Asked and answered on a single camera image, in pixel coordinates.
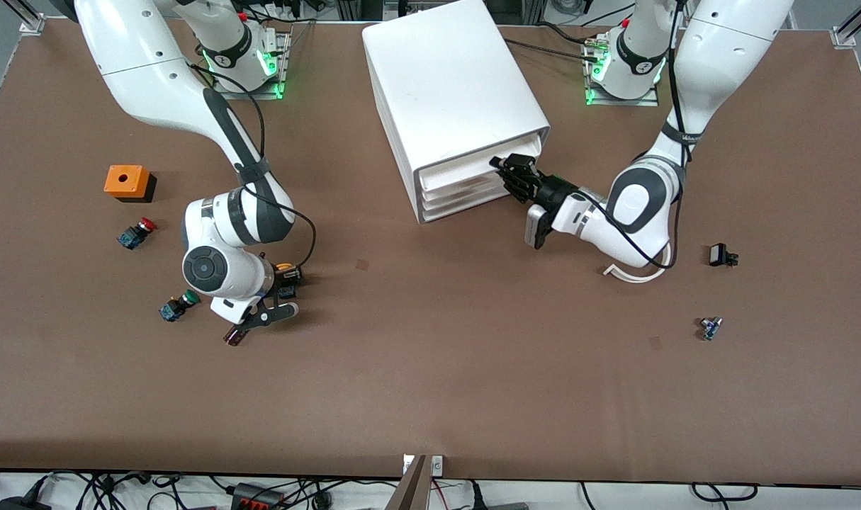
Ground green push button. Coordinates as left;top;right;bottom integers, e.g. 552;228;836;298
159;289;201;323

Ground red push button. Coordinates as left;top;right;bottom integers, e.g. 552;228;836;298
116;217;158;250

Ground white curved plastic strip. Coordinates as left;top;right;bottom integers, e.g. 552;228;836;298
603;244;675;284

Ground orange box with hole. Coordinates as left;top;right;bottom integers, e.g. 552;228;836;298
103;165;157;204

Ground black orange power strip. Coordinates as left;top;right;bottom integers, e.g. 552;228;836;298
230;482;286;510

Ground grey metal beam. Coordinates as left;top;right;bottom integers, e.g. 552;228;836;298
386;455;431;510

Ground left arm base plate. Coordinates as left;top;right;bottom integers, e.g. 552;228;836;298
585;32;661;107

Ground black base supply cable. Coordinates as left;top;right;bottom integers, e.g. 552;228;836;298
505;37;602;64

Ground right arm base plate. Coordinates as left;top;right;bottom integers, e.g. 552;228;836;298
210;28;291;101

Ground black looped floor cable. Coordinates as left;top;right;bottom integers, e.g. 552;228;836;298
691;483;758;504

